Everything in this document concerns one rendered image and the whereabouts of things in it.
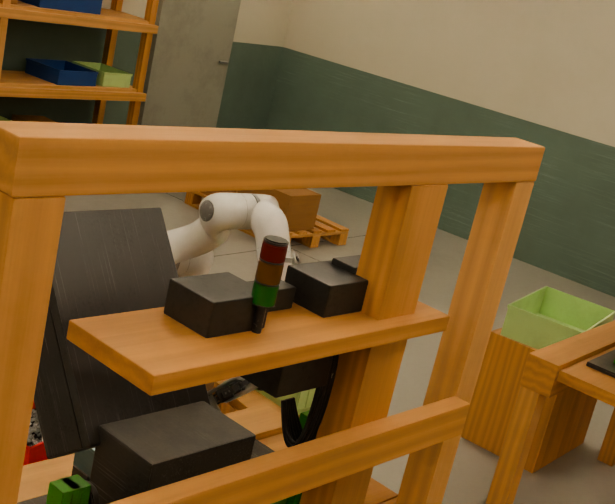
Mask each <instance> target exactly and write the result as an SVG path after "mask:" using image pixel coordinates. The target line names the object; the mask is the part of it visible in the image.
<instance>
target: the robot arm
mask: <svg viewBox="0 0 615 504"><path fill-rule="evenodd" d="M232 229H252V231H253V233H254V235H255V241H256V252H257V264H258V261H259V257H260V252H261V247H262V243H263V238H264V237H265V236H267V235H274V236H279V237H282V238H284V239H286V240H287V241H288V242H289V245H288V249H287V254H286V258H285V263H284V267H283V272H282V276H281V280H283V281H285V276H286V272H287V267H288V265H292V259H291V247H290V236H289V227H288V222H287V219H286V216H285V214H284V213H283V212H282V210H281V209H280V208H279V204H278V201H277V199H276V198H275V197H273V196H271V195H266V194H252V193H214V194H211V195H208V196H207V197H205V198H204V199H203V200H202V201H201V203H200V205H199V218H198V219H197V220H196V221H194V222H193V223H191V224H189V225H186V226H183V227H179V228H175V229H172V230H168V231H167V234H168V238H169V242H170V246H171V250H172V254H173V258H174V262H175V266H176V270H177V274H178V277H187V276H196V275H205V274H208V273H209V271H210V269H211V267H212V265H213V260H214V252H213V250H214V249H215V248H217V247H219V246H220V245H222V244H223V243H224V242H225V241H226V240H227V239H228V237H229V235H230V230H232ZM216 388H217V391H216V392H215V393H216V394H214V395H213V397H214V399H215V401H216V403H217V405H218V404H220V403H223V402H224V403H227V402H230V401H232V400H235V399H237V398H239V397H241V396H243V395H245V394H247V393H249V392H251V391H253V390H255V389H257V390H260V391H263V390H262V389H260V388H258V387H257V386H255V385H253V384H252V383H250V382H248V381H247V380H245V379H243V378H242V377H240V376H239V377H234V378H230V379H228V380H226V381H224V382H223V383H221V384H220V385H218V386H217V387H216ZM216 395H217V397H216Z"/></svg>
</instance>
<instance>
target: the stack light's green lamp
mask: <svg viewBox="0 0 615 504"><path fill-rule="evenodd" d="M278 289H279V286H278V287H267V286H263V285H260V284H258V283H256V282H255V280H254V284H253V289H252V293H251V295H252V297H253V301H252V302H253V303H252V304H253V305H254V306H257V307H260V308H265V309H271V308H274V307H275V303H276V298H277V294H278Z"/></svg>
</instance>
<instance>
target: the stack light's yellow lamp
mask: <svg viewBox="0 0 615 504"><path fill-rule="evenodd" d="M283 267H284V264H283V265H271V264H267V263H264V262H262V261H261V260H260V259H259V261H258V266H257V270H256V275H255V282H256V283H258V284H260V285H263V286H267V287H278V286H279V285H280V281H281V276H282V272H283Z"/></svg>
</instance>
